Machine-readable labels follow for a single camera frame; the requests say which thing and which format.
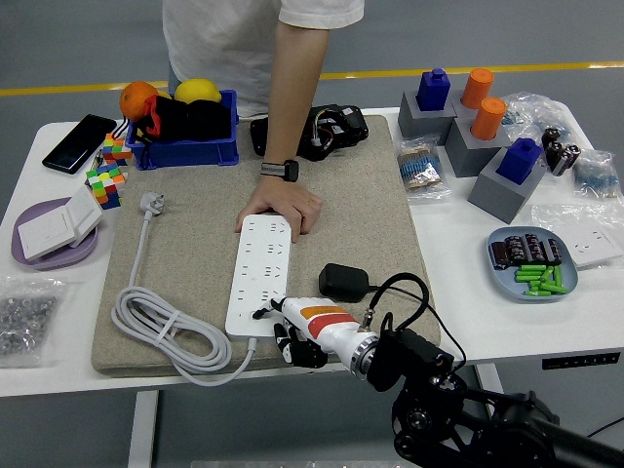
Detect person's left hand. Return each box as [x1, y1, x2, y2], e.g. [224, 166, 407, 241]
[235, 174, 324, 244]

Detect robot right hand white shell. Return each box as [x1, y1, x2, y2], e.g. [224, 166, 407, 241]
[252, 294, 379, 371]

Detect black plug adapter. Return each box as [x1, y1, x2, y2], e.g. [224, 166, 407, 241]
[318, 262, 371, 303]

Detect white power strip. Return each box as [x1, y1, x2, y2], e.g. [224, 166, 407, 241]
[224, 213, 293, 339]

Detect black wristwatch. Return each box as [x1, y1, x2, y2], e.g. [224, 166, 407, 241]
[259, 159, 300, 183]

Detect grey-brown mat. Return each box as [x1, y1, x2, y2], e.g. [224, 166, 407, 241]
[91, 114, 443, 377]

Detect blue plastic bin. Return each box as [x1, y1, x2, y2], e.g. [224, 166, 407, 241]
[124, 89, 241, 171]

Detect black and red pouch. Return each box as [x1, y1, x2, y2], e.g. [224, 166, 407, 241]
[115, 94, 233, 170]

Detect clear bag of taped resistors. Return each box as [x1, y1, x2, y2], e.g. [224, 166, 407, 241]
[396, 135, 452, 204]

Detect large yellow lemon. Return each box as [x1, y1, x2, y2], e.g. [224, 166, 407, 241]
[174, 78, 223, 104]

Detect grey block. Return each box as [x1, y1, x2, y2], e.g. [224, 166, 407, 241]
[397, 91, 458, 146]
[449, 90, 488, 121]
[444, 115, 515, 179]
[466, 147, 548, 225]

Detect person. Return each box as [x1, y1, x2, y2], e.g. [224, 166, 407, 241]
[162, 0, 366, 118]

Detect colourful puzzle cube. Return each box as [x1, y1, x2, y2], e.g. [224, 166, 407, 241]
[100, 134, 133, 167]
[85, 163, 127, 211]

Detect blue-grey plate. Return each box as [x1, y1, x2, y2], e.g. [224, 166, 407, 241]
[487, 226, 580, 303]

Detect orange fruit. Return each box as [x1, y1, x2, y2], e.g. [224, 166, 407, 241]
[119, 80, 161, 122]

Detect blue peg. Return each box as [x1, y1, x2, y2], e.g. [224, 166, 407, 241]
[415, 67, 451, 112]
[495, 137, 543, 185]

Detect orange cylinder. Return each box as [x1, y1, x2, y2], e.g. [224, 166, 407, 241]
[470, 97, 509, 142]
[460, 67, 495, 110]

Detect black smartphone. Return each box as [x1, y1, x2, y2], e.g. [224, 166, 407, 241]
[41, 113, 119, 176]

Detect purple plate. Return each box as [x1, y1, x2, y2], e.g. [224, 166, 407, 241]
[10, 197, 104, 272]

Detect clear plastic bag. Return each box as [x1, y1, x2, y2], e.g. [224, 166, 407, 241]
[530, 202, 624, 272]

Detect black table control panel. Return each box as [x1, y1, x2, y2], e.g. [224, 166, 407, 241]
[542, 351, 623, 371]

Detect large clear bag blue resistors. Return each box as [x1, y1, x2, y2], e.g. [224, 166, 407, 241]
[501, 92, 584, 142]

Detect clear bag of metal nuts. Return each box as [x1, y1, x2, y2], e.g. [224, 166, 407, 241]
[0, 275, 69, 368]

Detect small clear bag blue resistors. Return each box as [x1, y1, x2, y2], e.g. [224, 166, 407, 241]
[570, 149, 623, 200]

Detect black electronic device with wires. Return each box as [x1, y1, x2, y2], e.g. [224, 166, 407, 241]
[250, 103, 371, 162]

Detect white power strip cord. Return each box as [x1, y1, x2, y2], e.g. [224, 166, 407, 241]
[110, 192, 257, 387]

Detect small white switch panel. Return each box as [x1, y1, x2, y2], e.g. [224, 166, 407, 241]
[63, 185, 104, 248]

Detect large white switch panel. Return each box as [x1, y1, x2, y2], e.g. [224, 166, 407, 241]
[17, 207, 78, 262]

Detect white wall socket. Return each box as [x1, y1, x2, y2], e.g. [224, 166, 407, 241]
[560, 228, 624, 270]

